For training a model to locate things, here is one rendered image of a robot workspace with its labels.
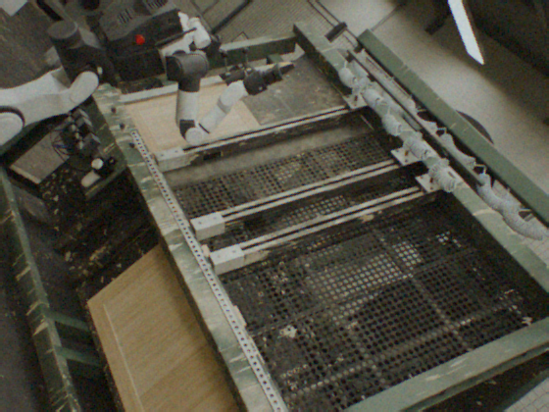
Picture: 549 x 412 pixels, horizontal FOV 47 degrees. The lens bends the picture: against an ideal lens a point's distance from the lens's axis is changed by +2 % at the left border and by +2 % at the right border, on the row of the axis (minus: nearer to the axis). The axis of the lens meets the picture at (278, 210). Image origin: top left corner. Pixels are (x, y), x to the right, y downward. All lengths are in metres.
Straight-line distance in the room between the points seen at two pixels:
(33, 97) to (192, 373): 1.25
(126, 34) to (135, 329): 1.21
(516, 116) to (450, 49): 1.58
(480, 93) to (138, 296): 6.67
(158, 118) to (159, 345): 1.11
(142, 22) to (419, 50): 7.34
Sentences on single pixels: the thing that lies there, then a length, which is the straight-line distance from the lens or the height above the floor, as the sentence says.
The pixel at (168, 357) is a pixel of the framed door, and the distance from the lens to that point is 2.64.
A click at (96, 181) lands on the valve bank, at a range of 2.90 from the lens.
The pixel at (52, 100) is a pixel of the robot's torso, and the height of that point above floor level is 0.80.
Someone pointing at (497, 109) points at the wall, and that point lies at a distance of 8.55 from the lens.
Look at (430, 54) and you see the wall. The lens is 9.49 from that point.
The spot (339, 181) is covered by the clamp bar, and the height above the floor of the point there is 1.49.
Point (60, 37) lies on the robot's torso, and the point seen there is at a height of 1.02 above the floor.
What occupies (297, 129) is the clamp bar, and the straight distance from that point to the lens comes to 3.04.
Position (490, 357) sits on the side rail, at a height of 1.52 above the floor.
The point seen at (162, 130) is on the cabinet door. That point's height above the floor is 0.98.
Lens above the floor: 1.52
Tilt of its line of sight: 7 degrees down
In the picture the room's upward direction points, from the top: 51 degrees clockwise
